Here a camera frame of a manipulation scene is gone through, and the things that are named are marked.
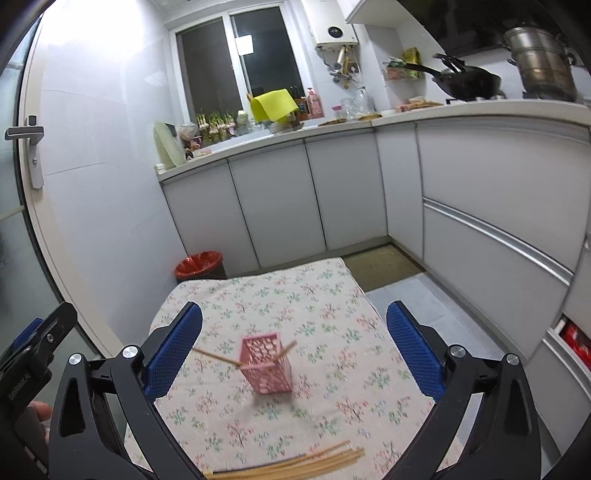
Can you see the floral tablecloth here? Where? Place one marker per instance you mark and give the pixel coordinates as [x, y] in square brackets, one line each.
[300, 300]

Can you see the white upper kitchen cabinet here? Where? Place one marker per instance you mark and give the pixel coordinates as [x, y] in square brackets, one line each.
[369, 11]

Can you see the white water heater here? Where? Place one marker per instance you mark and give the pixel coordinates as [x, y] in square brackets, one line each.
[330, 27]

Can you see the pink bottle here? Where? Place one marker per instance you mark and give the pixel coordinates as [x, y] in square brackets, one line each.
[315, 106]

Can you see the pile of wooden chopsticks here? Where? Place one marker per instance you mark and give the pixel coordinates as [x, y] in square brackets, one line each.
[323, 454]

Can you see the pale green plate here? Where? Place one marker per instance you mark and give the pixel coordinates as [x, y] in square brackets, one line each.
[164, 143]

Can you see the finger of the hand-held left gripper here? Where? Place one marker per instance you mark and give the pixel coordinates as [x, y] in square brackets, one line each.
[51, 330]

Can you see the red trash bin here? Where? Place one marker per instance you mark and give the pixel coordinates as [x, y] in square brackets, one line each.
[198, 265]

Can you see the potted green plants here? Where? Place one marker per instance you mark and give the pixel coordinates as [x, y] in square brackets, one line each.
[214, 124]

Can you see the white lower kitchen cabinets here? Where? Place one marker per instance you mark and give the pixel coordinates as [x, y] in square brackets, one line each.
[277, 198]

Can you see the yellow plastic container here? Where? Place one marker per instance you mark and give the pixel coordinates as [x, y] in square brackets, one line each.
[272, 106]

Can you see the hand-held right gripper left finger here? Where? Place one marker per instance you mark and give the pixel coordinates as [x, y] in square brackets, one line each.
[180, 350]

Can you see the wall rack with packets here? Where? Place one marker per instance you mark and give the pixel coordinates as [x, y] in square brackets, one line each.
[401, 71]

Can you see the black range hood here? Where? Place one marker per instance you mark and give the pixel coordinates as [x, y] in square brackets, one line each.
[461, 23]

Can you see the clear glass jar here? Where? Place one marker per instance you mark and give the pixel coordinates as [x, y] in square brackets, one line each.
[358, 106]

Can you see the person's left hand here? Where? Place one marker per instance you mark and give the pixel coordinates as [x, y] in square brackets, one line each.
[39, 410]

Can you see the red package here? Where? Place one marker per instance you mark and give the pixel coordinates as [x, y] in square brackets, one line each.
[577, 339]

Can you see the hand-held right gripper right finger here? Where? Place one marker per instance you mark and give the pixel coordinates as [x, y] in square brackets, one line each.
[415, 350]

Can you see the pink perforated utensil holder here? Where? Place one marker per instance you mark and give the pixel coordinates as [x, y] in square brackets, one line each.
[268, 369]

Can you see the steel steamer pot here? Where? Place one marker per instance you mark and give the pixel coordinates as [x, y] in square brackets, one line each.
[540, 60]

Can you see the black wok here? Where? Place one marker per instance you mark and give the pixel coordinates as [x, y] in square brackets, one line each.
[471, 83]

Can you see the olive floor mat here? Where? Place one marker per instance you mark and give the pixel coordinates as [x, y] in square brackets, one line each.
[383, 267]

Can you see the kitchen window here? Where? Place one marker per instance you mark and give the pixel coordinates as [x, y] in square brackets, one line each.
[207, 69]

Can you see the wooden chopstick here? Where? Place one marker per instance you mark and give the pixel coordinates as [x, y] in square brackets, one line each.
[217, 357]
[286, 349]

